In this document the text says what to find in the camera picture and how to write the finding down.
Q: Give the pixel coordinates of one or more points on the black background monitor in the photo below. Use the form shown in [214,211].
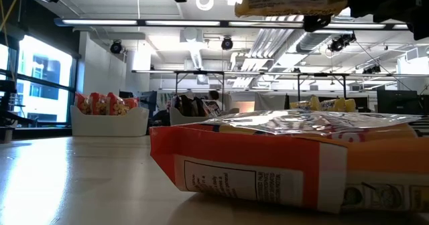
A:
[397,102]

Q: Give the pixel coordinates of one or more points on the grey plastic bin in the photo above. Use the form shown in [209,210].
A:
[182,119]

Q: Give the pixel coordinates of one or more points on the black overhead light bar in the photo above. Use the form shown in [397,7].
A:
[167,23]

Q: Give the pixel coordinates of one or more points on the person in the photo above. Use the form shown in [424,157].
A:
[214,96]

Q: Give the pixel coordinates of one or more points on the yellow Maruchan ramen pack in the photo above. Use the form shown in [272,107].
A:
[288,0]
[350,106]
[315,104]
[332,105]

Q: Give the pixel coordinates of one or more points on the red Saucy Noods pack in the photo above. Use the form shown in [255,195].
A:
[234,151]
[117,106]
[99,104]
[83,106]

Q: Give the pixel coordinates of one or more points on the black ceiling spotlight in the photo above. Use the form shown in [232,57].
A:
[342,42]
[227,43]
[116,47]

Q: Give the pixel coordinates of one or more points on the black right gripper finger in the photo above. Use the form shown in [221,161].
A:
[316,23]

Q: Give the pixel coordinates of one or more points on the white plastic bin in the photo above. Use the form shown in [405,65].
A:
[107,126]

